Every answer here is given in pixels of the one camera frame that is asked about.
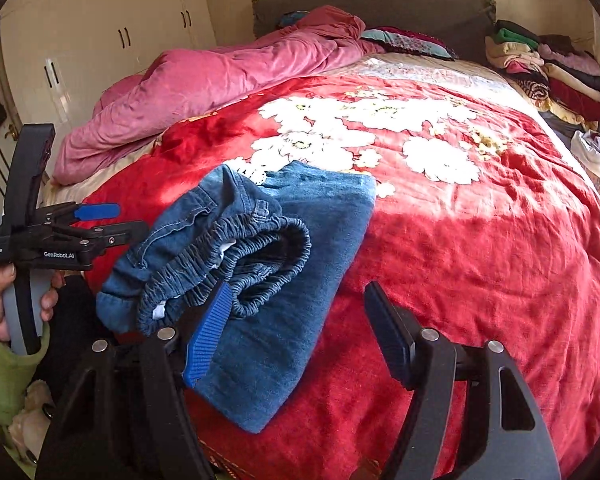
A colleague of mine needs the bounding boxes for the pink duvet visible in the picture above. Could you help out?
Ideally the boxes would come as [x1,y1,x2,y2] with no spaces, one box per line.
[54,5,383,187]

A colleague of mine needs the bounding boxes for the pile of folded clothes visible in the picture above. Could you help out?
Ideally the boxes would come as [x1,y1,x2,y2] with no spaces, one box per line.
[485,19,600,132]

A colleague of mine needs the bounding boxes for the cream wardrobe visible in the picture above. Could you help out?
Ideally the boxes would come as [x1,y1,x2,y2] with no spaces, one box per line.
[0,0,217,171]

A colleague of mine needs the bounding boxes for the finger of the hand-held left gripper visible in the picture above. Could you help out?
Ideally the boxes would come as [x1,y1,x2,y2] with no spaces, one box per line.
[47,220,151,261]
[36,202,121,226]

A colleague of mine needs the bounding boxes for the grey headboard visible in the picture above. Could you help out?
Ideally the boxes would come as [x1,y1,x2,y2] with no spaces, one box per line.
[251,0,497,54]

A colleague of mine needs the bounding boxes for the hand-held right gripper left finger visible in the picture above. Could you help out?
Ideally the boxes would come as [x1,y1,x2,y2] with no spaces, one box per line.
[35,280,233,480]

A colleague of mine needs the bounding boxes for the red floral blanket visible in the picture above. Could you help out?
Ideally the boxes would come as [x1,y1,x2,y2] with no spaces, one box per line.
[80,52,600,480]

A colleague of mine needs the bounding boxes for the person's left forearm green sleeve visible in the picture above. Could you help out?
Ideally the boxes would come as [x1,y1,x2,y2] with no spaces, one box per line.
[0,320,52,412]

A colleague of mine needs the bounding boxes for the white crumpled garment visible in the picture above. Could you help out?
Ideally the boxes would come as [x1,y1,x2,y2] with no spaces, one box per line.
[570,130,600,192]

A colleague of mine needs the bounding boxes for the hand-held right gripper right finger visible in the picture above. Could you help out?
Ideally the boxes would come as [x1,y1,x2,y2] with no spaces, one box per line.
[364,281,563,480]

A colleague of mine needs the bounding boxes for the floral pillow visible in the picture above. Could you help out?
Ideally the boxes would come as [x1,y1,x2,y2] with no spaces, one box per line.
[360,26,459,61]

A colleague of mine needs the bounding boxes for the blue denim pants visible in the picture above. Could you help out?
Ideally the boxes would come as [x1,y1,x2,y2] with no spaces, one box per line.
[96,160,377,435]

